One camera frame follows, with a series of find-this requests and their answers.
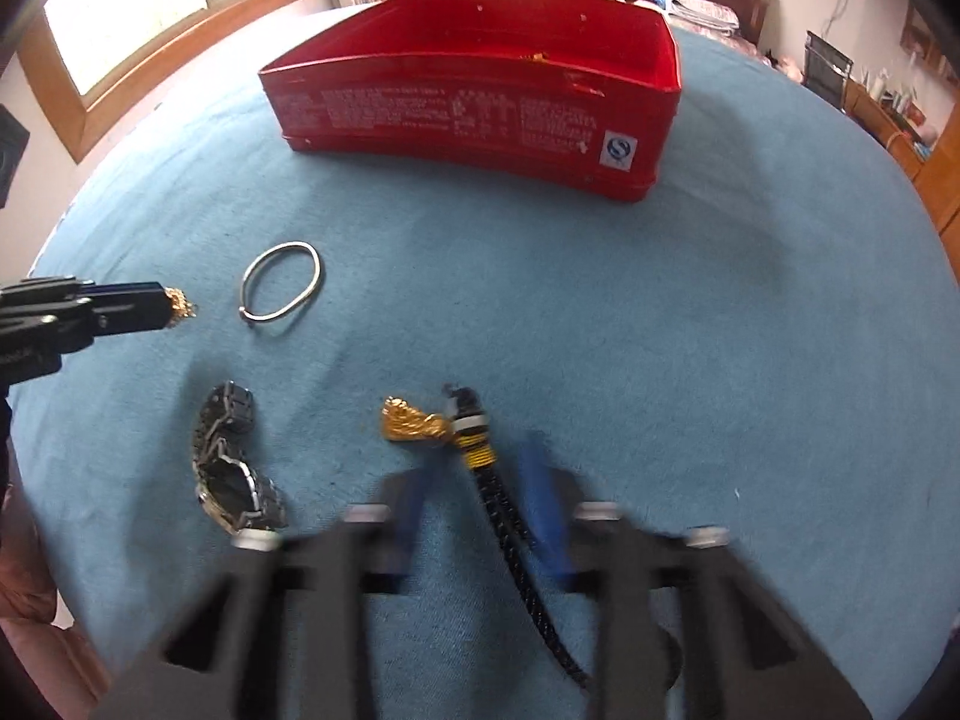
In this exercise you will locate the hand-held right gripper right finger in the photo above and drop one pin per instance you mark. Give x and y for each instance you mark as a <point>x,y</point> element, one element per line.
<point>544,510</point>

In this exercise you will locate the folded patterned blanket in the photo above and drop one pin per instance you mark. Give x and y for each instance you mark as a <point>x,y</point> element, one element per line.
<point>701,11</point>

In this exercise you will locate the wooden framed side window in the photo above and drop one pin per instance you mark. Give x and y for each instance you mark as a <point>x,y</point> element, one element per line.
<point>150,7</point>

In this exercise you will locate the red rectangular box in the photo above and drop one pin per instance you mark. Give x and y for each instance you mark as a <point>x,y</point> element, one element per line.
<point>450,120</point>

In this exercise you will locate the black office chair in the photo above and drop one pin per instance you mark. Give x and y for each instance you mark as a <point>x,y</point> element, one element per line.
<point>829,67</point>

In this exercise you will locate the wall bookshelf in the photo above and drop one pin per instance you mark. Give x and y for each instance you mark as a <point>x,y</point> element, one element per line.
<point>922,41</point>

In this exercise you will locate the wooden wardrobe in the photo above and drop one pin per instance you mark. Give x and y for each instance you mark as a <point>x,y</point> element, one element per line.
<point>941,187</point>

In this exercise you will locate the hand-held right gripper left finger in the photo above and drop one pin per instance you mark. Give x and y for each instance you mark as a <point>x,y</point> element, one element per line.
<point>412,510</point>

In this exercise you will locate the small gold pendant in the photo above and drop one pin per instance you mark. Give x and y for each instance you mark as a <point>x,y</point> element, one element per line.
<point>181,306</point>

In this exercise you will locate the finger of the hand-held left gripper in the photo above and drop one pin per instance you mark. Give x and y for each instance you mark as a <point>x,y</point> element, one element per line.
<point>52,291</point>
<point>127,311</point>

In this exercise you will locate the silver wristwatch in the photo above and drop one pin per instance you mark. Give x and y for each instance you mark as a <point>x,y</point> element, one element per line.
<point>229,480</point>

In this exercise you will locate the thin silver bangle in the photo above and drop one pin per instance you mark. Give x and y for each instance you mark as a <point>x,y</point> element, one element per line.
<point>244,300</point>

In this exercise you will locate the wooden desk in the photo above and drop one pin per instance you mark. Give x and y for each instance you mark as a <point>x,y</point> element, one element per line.
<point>889,127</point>

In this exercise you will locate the black square object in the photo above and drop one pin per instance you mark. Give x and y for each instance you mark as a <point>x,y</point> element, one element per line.
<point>11,157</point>

